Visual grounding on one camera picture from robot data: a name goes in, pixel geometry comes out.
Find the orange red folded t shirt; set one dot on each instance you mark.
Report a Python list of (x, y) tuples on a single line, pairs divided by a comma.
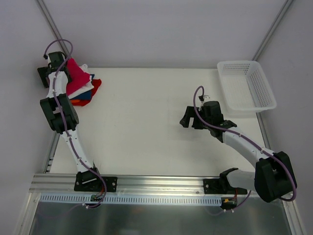
[(76, 102)]

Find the aluminium mounting rail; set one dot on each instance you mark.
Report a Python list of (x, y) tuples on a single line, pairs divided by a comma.
[(127, 184)]

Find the white slotted cable duct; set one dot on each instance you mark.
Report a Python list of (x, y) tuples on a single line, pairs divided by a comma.
[(132, 199)]

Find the white plastic basket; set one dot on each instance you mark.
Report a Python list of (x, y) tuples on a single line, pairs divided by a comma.
[(245, 88)]

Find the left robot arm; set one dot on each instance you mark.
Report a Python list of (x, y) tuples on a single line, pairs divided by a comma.
[(63, 119)]

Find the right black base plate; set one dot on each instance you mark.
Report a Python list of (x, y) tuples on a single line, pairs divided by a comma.
[(210, 186)]

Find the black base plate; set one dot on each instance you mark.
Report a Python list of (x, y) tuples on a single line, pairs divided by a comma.
[(87, 182), (210, 186)]

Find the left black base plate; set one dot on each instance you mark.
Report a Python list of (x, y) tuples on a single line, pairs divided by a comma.
[(87, 182)]

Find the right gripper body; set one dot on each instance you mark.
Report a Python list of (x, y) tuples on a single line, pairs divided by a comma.
[(194, 120)]

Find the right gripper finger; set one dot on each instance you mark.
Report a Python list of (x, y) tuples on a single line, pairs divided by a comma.
[(189, 113), (197, 124)]

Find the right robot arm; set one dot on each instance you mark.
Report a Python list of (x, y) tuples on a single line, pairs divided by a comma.
[(273, 175)]

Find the blue folded t shirt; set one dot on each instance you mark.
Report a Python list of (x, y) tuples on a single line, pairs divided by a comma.
[(83, 93)]

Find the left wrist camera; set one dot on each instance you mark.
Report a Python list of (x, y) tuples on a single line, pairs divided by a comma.
[(56, 58)]

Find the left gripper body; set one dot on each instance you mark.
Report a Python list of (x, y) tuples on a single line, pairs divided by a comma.
[(43, 75)]

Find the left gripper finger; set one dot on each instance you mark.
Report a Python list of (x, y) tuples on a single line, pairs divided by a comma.
[(43, 73), (68, 74)]

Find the pink red t shirt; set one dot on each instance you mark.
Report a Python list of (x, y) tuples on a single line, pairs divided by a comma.
[(79, 78)]

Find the white folded t shirt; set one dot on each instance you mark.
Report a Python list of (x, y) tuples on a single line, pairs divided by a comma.
[(85, 68)]

